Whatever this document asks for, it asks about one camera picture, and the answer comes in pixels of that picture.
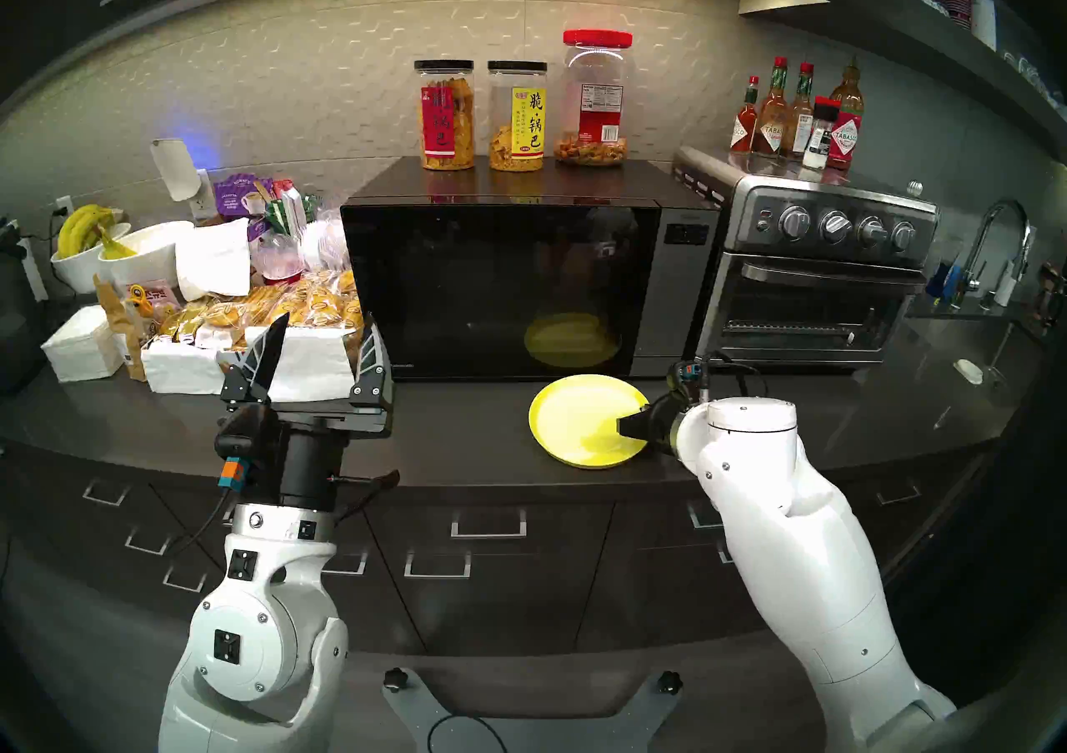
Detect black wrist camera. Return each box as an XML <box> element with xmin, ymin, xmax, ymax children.
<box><xmin>674</xmin><ymin>358</ymin><xmax>711</xmax><ymax>404</ymax></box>
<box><xmin>214</xmin><ymin>403</ymin><xmax>280</xmax><ymax>495</ymax></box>

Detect snack jar yellow label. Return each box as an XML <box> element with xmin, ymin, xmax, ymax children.
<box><xmin>487</xmin><ymin>60</ymin><xmax>549</xmax><ymax>174</ymax></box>

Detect large clear jar red lid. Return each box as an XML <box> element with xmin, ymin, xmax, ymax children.
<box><xmin>560</xmin><ymin>29</ymin><xmax>634</xmax><ymax>168</ymax></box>

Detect stainless steel toaster oven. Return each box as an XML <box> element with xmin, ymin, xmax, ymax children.
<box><xmin>672</xmin><ymin>145</ymin><xmax>941</xmax><ymax>369</ymax></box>

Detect pale brown hot sauce bottle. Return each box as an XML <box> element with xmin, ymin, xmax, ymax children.
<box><xmin>782</xmin><ymin>62</ymin><xmax>816</xmax><ymax>160</ymax></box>

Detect pink snack packet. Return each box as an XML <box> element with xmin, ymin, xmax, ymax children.
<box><xmin>125</xmin><ymin>280</ymin><xmax>180</xmax><ymax>319</ymax></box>

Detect green white sachet box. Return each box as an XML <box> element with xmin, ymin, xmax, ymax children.
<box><xmin>265</xmin><ymin>179</ymin><xmax>322</xmax><ymax>237</ymax></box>

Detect black countertop appliance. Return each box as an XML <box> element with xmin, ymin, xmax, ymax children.
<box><xmin>0</xmin><ymin>222</ymin><xmax>47</xmax><ymax>394</ymax></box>

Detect white paper bag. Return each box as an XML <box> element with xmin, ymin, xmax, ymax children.
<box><xmin>175</xmin><ymin>218</ymin><xmax>253</xmax><ymax>302</ymax></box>

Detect white napkin stack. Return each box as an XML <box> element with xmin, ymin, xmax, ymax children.
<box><xmin>42</xmin><ymin>305</ymin><xmax>124</xmax><ymax>384</ymax></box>

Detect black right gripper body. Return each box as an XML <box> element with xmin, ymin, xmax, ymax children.
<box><xmin>653</xmin><ymin>387</ymin><xmax>699</xmax><ymax>457</ymax></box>

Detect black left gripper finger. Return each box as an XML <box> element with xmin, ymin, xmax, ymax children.
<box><xmin>348</xmin><ymin>322</ymin><xmax>394</xmax><ymax>412</ymax></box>
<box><xmin>220</xmin><ymin>312</ymin><xmax>291</xmax><ymax>405</ymax></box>

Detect small red Tabasco bottle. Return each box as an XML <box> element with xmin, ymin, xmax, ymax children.
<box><xmin>729</xmin><ymin>75</ymin><xmax>761</xmax><ymax>155</ymax></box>

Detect black steel Panasonic microwave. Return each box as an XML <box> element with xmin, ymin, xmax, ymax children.
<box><xmin>340</xmin><ymin>156</ymin><xmax>721</xmax><ymax>382</ymax></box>

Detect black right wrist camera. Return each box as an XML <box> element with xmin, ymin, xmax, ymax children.
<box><xmin>674</xmin><ymin>358</ymin><xmax>711</xmax><ymax>404</ymax></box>

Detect clear plastic cutlery pack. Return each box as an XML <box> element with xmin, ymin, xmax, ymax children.
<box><xmin>300</xmin><ymin>218</ymin><xmax>349</xmax><ymax>273</ymax></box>

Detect orange-brown hot sauce bottle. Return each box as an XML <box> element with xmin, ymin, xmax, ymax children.
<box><xmin>751</xmin><ymin>56</ymin><xmax>791</xmax><ymax>158</ymax></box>

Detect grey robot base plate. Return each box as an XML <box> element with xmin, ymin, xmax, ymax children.
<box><xmin>383</xmin><ymin>666</ymin><xmax>684</xmax><ymax>753</ymax></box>

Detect blue dish sponge holder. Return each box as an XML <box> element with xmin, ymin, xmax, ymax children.
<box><xmin>925</xmin><ymin>258</ymin><xmax>964</xmax><ymax>300</ymax></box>

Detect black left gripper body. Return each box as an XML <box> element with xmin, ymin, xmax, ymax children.
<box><xmin>263</xmin><ymin>403</ymin><xmax>394</xmax><ymax>512</ymax></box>

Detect white cardboard snack box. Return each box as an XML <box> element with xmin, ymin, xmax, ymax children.
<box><xmin>140</xmin><ymin>326</ymin><xmax>359</xmax><ymax>404</ymax></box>

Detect chrome kitchen faucet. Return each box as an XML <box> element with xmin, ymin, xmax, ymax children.
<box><xmin>950</xmin><ymin>199</ymin><xmax>1034</xmax><ymax>310</ymax></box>

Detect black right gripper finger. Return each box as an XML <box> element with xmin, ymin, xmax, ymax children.
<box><xmin>615</xmin><ymin>406</ymin><xmax>674</xmax><ymax>440</ymax></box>

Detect white plug-in device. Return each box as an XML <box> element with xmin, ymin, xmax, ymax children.
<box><xmin>149</xmin><ymin>138</ymin><xmax>201</xmax><ymax>202</ymax></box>

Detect snack jar red label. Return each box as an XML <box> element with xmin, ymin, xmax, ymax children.
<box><xmin>413</xmin><ymin>60</ymin><xmax>476</xmax><ymax>172</ymax></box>

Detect black cap spice shaker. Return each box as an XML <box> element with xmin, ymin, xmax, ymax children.
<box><xmin>802</xmin><ymin>96</ymin><xmax>841</xmax><ymax>171</ymax></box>

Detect large red Tabasco bottle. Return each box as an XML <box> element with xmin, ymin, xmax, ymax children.
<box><xmin>827</xmin><ymin>55</ymin><xmax>865</xmax><ymax>170</ymax></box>

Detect small white bowl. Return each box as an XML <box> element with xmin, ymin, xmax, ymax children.
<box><xmin>50</xmin><ymin>222</ymin><xmax>133</xmax><ymax>295</ymax></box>

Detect large white bowl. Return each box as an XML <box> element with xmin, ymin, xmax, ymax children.
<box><xmin>98</xmin><ymin>220</ymin><xmax>197</xmax><ymax>302</ymax></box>

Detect yellow plate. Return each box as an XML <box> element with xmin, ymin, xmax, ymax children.
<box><xmin>528</xmin><ymin>374</ymin><xmax>651</xmax><ymax>470</ymax></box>

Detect yellow banana bunch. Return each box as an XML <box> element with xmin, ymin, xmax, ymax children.
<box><xmin>56</xmin><ymin>204</ymin><xmax>126</xmax><ymax>260</ymax></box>

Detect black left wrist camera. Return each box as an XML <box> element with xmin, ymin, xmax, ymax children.
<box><xmin>214</xmin><ymin>403</ymin><xmax>280</xmax><ymax>495</ymax></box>

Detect brown glass bottle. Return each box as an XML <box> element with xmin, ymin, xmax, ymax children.
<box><xmin>1034</xmin><ymin>260</ymin><xmax>1067</xmax><ymax>327</ymax></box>

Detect stainless steel sink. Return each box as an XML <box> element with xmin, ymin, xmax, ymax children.
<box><xmin>904</xmin><ymin>314</ymin><xmax>1043</xmax><ymax>410</ymax></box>

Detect brown kraft paper bag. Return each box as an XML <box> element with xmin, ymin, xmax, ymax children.
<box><xmin>92</xmin><ymin>275</ymin><xmax>149</xmax><ymax>382</ymax></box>

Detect dark wall shelf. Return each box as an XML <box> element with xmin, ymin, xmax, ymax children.
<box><xmin>738</xmin><ymin>0</ymin><xmax>1067</xmax><ymax>165</ymax></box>

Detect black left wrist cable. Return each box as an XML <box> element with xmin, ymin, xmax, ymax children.
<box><xmin>333</xmin><ymin>470</ymin><xmax>401</xmax><ymax>523</ymax></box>

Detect dark lower drawer cabinets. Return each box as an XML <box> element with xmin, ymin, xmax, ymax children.
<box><xmin>0</xmin><ymin>443</ymin><xmax>1001</xmax><ymax>660</ymax></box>

